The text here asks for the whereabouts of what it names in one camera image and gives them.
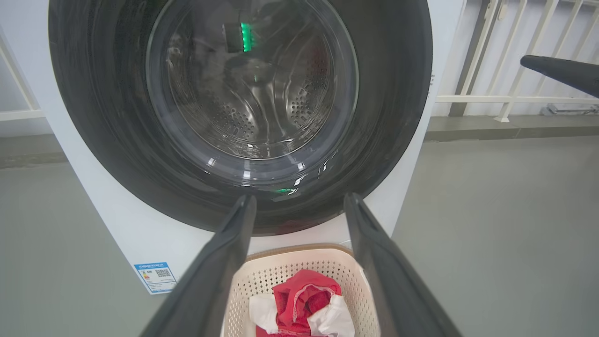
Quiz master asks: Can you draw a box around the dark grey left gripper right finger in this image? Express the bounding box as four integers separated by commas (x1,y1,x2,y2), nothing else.
344,193,461,337

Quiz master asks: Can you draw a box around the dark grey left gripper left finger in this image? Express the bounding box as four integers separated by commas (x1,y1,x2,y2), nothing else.
140,194,257,337

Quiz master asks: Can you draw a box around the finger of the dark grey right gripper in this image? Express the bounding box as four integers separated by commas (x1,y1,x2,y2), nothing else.
520,55,599,99

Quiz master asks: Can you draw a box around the red and white garment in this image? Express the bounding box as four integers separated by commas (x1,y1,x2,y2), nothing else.
248,269,355,337

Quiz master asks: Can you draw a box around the black glass washer door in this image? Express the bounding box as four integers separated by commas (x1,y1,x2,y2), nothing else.
48,0,433,236

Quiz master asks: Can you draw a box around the cream laundry basket brown rim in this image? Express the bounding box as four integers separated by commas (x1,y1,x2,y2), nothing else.
220,243,382,337

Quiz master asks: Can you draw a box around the white front-load washing machine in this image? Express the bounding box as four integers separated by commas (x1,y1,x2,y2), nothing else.
0,0,468,295

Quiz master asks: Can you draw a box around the grey flat metal floor piece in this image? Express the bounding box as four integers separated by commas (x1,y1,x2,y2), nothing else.
542,103,599,116

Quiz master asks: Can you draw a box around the blue energy label sticker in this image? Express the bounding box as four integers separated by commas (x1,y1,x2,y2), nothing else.
134,262,177,294

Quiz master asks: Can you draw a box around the white metal railing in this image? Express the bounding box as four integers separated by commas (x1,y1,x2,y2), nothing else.
0,35,45,122
435,0,599,123

